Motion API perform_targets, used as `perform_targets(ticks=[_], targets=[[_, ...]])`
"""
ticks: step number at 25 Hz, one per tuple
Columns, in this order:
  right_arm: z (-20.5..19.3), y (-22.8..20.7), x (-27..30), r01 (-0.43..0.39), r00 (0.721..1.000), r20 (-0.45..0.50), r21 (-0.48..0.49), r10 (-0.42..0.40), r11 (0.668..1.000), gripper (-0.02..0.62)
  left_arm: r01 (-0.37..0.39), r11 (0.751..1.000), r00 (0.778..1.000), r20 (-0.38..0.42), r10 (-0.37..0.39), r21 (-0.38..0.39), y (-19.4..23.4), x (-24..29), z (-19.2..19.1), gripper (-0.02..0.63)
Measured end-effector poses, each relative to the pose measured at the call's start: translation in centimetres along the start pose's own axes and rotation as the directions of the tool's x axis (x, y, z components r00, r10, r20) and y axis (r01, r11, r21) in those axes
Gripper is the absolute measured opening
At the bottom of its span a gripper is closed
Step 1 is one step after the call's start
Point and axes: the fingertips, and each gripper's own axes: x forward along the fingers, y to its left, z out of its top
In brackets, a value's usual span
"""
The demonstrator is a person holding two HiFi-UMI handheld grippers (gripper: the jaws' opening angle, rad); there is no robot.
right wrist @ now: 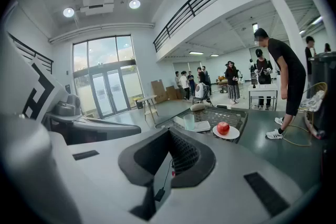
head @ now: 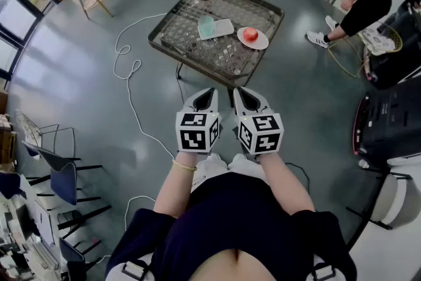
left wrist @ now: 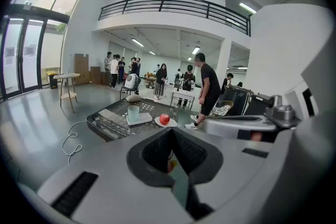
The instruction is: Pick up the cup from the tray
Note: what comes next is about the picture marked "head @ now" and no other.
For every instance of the blue folding chair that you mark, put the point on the blue folding chair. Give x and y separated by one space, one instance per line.
64 179

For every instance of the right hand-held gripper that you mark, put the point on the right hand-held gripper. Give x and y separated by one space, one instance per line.
263 135

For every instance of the white tray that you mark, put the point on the white tray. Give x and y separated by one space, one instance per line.
223 28

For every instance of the black armchair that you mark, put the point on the black armchair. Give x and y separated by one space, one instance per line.
401 52

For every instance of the red apple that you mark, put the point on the red apple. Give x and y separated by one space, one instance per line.
250 34

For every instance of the translucent green cup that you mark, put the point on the translucent green cup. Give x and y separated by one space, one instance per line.
206 26

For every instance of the person's dark shirt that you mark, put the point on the person's dark shirt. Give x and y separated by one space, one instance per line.
237 217

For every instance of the black case with red trim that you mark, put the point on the black case with red trim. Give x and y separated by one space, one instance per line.
391 121

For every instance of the cluttered desk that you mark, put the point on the cluttered desk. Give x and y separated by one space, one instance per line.
23 233

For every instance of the pink plate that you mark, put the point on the pink plate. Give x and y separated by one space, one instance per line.
260 41

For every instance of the patterned cushion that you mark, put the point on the patterned cushion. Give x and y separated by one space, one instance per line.
376 41

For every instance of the white upholstered chair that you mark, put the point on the white upholstered chair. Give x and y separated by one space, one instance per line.
394 200

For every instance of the person's right forearm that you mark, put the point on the person's right forearm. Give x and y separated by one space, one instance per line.
286 184

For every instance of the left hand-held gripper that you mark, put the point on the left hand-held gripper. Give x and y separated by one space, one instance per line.
194 133

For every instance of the woven glass-top coffee table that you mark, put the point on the woven glass-top coffee table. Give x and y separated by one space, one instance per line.
227 10

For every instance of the person's left forearm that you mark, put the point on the person's left forearm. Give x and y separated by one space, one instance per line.
176 187

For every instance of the person's light trousers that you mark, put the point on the person's light trousers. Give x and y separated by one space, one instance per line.
243 166

